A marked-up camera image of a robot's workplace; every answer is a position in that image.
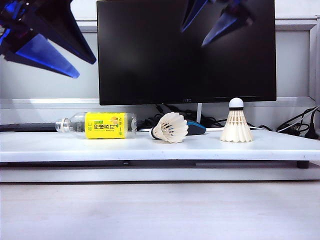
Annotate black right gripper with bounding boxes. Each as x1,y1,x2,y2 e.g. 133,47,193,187
181,0,256,49

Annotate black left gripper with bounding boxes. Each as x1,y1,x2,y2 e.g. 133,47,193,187
0,0,97,79

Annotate white feather shuttlecock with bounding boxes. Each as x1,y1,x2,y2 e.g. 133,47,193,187
150,111,190,145
219,97,254,144

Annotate black computer monitor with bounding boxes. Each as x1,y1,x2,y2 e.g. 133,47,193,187
96,0,277,106

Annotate black keyboard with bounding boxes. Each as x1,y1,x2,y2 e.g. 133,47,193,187
0,121,58,133

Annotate silver monitor stand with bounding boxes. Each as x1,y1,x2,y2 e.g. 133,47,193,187
138,103,226,133

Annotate clear bottle yellow label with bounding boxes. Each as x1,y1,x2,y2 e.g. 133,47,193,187
55,112,138,140

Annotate blue black computer mouse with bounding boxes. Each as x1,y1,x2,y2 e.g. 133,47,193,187
186,119,207,137

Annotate white raised desk platform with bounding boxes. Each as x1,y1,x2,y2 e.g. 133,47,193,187
0,129,320,163

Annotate black power plug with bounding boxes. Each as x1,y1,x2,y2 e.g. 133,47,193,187
303,109,320,140

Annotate aluminium partition frame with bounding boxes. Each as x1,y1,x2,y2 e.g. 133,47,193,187
0,14,320,111

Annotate black cable bundle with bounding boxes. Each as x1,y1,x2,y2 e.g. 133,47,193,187
143,104,201,129

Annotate black looped cables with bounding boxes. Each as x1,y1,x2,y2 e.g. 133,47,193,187
259,106,320,137

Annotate white cable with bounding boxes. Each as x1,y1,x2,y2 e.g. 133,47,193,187
249,104,320,133

